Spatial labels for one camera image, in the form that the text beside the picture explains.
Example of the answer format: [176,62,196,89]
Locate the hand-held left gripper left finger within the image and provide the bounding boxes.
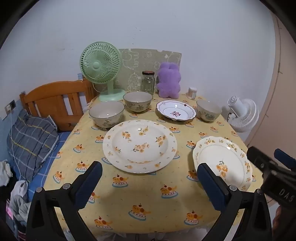
[26,161,103,241]

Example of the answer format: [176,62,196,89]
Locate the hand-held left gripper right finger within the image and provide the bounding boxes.
[196,163,273,241]

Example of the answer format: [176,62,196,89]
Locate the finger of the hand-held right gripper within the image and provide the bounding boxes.
[247,146,282,177]
[274,148,296,172]

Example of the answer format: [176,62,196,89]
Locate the scalloped yellow floral plate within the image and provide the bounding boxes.
[192,136,254,192]

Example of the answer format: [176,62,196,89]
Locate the large yellow floral plate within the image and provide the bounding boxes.
[102,120,178,174]

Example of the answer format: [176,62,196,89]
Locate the large beige leaf-print bowl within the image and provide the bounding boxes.
[89,101,125,129]

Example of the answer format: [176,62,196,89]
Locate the white plate red flower print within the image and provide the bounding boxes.
[156,100,197,121]

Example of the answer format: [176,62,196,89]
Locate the white desk fan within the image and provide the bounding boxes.
[226,95,260,133]

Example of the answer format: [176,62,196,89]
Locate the yellow printed tablecloth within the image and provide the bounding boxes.
[43,92,267,235]

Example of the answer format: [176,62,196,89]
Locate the beige door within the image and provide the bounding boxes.
[244,11,296,160]

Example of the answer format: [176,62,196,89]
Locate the blue checked bed sheet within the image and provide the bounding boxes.
[27,132,71,202]

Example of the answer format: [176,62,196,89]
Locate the grey and white clothes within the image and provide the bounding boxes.
[9,180,33,223]

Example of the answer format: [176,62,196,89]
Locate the small beige leaf-print bowl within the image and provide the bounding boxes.
[196,100,222,122]

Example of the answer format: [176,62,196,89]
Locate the grey plaid pillow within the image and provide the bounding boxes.
[6,109,60,181]

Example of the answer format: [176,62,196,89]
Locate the white crumpled cloth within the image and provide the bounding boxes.
[0,160,13,186]

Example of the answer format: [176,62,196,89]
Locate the cotton swab container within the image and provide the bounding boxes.
[187,87,198,100]

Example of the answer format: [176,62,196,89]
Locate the wooden bed headboard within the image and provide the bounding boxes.
[19,80,97,132]

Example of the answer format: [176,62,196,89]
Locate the medium beige leaf-print bowl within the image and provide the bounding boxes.
[123,91,153,113]

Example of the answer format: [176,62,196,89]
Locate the purple plush toy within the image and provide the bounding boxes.
[157,62,181,98]

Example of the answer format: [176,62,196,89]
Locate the glass jar black lid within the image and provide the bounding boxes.
[142,71,155,94]

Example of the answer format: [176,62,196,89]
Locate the green desk fan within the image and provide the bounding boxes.
[79,41,127,103]

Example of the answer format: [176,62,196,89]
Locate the beige patterned board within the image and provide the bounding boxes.
[114,48,182,93]

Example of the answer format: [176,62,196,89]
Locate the white charging cable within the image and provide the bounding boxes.
[9,111,23,181]

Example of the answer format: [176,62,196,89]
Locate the wall socket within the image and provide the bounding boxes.
[5,100,17,115]

